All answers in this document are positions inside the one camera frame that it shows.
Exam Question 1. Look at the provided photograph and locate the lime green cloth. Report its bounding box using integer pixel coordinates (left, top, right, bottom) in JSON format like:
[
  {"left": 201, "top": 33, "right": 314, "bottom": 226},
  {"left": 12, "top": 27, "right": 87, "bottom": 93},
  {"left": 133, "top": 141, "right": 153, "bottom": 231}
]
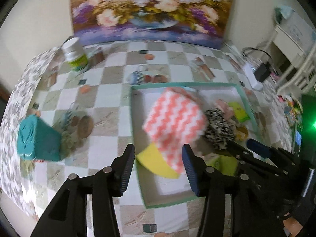
[{"left": 205, "top": 154, "right": 239, "bottom": 177}]

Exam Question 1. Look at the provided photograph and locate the orange yellow round sponge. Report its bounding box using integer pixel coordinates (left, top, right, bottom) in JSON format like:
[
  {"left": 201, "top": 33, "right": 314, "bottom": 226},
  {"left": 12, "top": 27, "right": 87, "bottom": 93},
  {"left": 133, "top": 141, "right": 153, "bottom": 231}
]
[{"left": 235, "top": 126, "right": 248, "bottom": 142}]

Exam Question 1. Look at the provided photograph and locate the black white spotted cloth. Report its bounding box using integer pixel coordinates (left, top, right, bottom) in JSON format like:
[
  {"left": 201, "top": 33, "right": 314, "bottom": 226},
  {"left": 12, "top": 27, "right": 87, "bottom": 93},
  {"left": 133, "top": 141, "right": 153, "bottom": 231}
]
[{"left": 203, "top": 108, "right": 235, "bottom": 151}]

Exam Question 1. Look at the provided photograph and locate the green tissue pack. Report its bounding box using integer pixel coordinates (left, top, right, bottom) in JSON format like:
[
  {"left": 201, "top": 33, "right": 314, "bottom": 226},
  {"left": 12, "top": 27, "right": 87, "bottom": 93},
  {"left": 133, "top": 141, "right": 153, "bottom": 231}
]
[{"left": 228, "top": 102, "right": 250, "bottom": 123}]

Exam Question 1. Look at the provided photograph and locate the pink floral fabric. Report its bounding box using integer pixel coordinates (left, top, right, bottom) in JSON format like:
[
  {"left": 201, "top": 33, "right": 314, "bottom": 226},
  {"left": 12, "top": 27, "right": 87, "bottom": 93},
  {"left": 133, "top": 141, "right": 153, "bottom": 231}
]
[{"left": 215, "top": 99, "right": 235, "bottom": 120}]

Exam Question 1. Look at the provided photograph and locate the pink white zigzag cloth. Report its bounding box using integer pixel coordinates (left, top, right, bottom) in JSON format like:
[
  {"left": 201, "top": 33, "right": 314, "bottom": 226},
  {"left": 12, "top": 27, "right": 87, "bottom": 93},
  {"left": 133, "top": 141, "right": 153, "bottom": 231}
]
[{"left": 142, "top": 87, "right": 207, "bottom": 174}]

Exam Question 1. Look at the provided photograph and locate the teal square box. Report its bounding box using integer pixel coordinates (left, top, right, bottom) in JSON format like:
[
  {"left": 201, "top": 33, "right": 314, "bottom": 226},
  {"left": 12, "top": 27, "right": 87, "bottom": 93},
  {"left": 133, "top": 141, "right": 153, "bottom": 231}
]
[{"left": 17, "top": 115, "right": 62, "bottom": 162}]

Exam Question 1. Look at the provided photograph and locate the teal rimmed white tray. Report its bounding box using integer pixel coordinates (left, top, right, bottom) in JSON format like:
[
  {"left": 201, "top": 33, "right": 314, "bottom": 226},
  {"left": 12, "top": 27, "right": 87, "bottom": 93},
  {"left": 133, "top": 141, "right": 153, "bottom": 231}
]
[{"left": 130, "top": 81, "right": 259, "bottom": 209}]

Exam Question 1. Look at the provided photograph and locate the pile of colourful toys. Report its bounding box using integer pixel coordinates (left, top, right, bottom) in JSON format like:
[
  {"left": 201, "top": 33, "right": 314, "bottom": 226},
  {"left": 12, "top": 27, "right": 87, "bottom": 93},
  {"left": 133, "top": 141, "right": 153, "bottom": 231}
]
[{"left": 278, "top": 95, "right": 303, "bottom": 127}]

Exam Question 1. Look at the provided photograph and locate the checkered patterned tablecloth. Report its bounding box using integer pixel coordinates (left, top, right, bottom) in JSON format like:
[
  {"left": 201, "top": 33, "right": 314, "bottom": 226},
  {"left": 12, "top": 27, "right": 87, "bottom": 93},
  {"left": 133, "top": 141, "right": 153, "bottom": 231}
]
[{"left": 22, "top": 40, "right": 272, "bottom": 237}]

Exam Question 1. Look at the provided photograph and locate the black power adapter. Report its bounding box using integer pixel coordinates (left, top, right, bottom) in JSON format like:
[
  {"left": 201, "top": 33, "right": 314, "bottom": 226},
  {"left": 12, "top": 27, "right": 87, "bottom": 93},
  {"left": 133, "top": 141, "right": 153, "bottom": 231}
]
[{"left": 254, "top": 62, "right": 272, "bottom": 82}]

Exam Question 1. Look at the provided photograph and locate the white power strip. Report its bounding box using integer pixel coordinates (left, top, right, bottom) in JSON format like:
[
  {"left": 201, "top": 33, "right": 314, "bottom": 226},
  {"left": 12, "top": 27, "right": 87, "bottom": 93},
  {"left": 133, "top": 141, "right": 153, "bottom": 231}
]
[{"left": 243, "top": 62, "right": 263, "bottom": 91}]

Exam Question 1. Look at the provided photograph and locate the white wooden chair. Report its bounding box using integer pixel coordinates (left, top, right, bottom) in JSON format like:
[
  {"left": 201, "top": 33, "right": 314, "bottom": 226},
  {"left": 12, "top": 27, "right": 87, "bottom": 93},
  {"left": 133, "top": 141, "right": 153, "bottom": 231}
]
[{"left": 276, "top": 44, "right": 315, "bottom": 97}]

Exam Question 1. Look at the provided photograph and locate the grey floral tablecloth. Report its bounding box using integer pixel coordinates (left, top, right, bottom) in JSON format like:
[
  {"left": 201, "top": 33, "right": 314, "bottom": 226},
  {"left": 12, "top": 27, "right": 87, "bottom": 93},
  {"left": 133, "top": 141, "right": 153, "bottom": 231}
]
[{"left": 1, "top": 47, "right": 60, "bottom": 220}]

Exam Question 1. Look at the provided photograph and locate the white desk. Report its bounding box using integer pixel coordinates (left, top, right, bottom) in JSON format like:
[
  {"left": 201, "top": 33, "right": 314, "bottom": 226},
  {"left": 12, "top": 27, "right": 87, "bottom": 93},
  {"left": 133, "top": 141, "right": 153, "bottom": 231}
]
[{"left": 264, "top": 12, "right": 315, "bottom": 63}]

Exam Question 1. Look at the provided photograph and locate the white pill bottle green label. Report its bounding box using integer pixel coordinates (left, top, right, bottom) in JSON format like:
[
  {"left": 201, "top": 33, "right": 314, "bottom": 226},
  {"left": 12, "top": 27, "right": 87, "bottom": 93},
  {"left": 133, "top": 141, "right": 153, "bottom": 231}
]
[{"left": 61, "top": 37, "right": 89, "bottom": 74}]

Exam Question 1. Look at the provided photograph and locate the floral canvas painting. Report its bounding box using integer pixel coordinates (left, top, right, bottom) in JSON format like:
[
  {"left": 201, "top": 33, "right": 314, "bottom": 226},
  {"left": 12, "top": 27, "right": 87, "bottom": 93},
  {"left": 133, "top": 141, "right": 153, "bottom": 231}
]
[{"left": 70, "top": 0, "right": 233, "bottom": 49}]

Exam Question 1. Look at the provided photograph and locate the black cable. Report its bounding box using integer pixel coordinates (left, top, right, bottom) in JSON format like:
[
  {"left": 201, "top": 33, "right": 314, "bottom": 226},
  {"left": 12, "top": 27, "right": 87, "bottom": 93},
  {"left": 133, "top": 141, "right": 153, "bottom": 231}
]
[{"left": 241, "top": 46, "right": 274, "bottom": 66}]

